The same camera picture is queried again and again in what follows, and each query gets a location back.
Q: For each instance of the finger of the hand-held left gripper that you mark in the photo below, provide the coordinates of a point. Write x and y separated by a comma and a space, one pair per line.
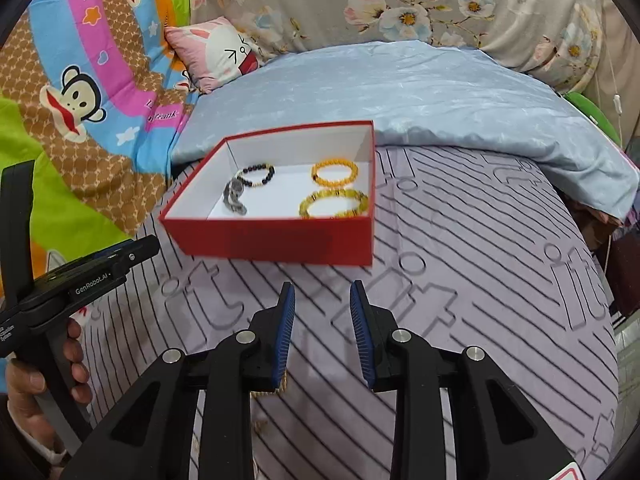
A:
140, 252

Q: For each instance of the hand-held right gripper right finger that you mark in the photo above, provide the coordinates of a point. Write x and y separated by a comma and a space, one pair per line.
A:
361, 340

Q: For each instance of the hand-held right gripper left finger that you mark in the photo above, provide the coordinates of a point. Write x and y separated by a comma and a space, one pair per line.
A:
283, 340

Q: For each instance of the red cardboard box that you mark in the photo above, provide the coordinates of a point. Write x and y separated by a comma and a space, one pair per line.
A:
275, 245

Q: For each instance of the person's left hand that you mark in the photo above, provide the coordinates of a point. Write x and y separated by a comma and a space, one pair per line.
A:
30, 390

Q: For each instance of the grey metal wristwatch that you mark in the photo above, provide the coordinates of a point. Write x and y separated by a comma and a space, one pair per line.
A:
234, 196

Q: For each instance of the cartoon monkey blanket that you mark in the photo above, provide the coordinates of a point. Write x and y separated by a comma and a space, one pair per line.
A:
100, 85

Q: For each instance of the pink rabbit pillow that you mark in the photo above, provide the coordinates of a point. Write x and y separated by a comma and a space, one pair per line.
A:
215, 55

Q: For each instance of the light blue quilt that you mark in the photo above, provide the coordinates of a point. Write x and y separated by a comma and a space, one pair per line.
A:
400, 100

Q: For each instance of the green plastic item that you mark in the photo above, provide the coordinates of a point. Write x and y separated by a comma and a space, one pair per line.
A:
595, 115

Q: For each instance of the grey floral quilt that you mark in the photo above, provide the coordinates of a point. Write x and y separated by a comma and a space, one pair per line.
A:
350, 0

